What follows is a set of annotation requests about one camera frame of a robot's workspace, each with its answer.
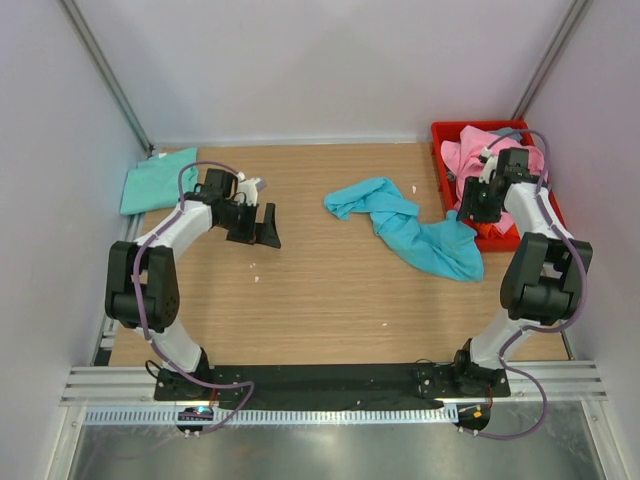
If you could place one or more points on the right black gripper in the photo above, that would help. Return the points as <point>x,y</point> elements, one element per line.
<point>469,205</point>

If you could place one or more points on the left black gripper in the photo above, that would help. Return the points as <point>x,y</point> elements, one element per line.
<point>261,233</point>

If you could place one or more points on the blue t shirt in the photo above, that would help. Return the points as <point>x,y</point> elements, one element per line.
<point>446,249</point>

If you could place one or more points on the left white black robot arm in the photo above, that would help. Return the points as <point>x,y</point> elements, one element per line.
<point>142,291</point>

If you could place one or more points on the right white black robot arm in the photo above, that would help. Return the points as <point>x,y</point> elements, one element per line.
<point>545,280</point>

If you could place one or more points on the orange garment in bin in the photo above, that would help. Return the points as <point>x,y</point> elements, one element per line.
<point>502,230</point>

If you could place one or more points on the pink t shirt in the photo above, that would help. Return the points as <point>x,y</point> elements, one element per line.
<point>461,157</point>

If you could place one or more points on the red plastic bin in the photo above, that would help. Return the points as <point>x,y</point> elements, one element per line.
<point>450,130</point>

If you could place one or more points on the grey t shirt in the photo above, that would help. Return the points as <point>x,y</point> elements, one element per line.
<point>508,132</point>

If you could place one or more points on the folded mint green t shirt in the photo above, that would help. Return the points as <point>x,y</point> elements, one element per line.
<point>153,184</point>

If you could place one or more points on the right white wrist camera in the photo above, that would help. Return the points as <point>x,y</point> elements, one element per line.
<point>489,159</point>

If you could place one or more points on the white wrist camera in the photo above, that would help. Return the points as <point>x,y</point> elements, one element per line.
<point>489,159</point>
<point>248,189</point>

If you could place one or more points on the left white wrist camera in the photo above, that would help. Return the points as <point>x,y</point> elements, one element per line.
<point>248,189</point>

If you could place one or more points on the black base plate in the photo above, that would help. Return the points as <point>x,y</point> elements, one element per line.
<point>371,387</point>

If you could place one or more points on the slotted white cable duct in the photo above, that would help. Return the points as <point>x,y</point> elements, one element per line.
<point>199,415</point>

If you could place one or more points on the aluminium frame rail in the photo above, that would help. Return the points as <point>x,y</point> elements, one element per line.
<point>570,380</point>

